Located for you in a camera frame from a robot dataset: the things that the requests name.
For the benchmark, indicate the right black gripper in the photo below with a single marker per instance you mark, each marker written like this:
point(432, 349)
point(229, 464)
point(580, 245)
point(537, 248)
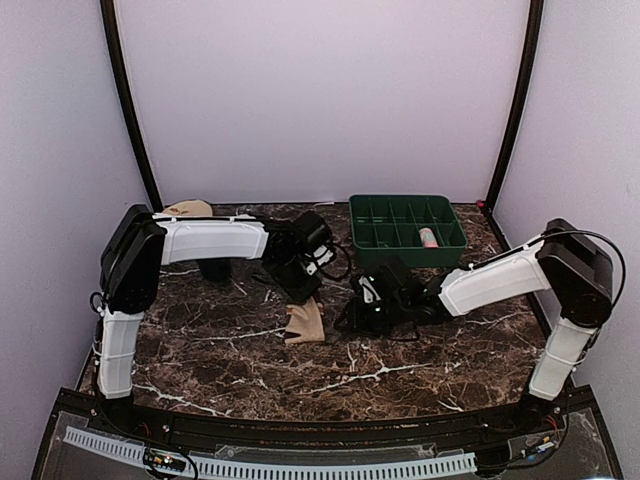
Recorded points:
point(356, 321)

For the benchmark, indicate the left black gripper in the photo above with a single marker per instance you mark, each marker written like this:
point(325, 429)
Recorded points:
point(300, 293)

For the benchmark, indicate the beige striped sock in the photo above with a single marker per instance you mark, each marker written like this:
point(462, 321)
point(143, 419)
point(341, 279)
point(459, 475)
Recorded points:
point(305, 323)

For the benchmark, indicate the pink patterned sock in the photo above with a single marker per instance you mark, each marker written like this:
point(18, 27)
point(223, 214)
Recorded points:
point(428, 238)

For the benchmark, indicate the green compartment tray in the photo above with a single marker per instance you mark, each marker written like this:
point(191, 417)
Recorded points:
point(388, 225)

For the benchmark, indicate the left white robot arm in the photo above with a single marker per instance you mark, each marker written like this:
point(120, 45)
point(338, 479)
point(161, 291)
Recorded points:
point(292, 253)

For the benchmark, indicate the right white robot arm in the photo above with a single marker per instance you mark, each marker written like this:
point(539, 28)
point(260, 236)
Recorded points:
point(563, 260)

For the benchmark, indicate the dark blue mug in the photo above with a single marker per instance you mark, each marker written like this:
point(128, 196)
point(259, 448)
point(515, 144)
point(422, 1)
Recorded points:
point(215, 270)

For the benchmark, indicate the round beige embroidered coaster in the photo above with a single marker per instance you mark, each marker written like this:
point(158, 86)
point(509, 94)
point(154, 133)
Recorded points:
point(190, 208)

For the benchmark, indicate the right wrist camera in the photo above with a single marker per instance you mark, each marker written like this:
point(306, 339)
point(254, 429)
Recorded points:
point(391, 278)

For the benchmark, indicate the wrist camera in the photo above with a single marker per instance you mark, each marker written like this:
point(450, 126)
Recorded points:
point(312, 230)
point(391, 278)

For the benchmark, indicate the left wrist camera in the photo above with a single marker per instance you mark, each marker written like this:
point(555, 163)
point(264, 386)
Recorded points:
point(312, 230)

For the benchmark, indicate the white slotted cable duct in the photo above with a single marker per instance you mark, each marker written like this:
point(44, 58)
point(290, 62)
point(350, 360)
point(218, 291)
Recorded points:
point(248, 463)

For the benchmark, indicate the black front rail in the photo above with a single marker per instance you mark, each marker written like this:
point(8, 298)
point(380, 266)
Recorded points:
point(487, 426)

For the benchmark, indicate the left black frame post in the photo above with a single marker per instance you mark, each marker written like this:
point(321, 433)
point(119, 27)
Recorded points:
point(126, 101)

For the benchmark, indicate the black frame post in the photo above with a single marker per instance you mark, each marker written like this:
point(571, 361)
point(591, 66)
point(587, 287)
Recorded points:
point(521, 89)
point(126, 101)

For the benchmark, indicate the right black frame post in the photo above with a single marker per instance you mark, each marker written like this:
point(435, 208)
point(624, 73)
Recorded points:
point(521, 89)

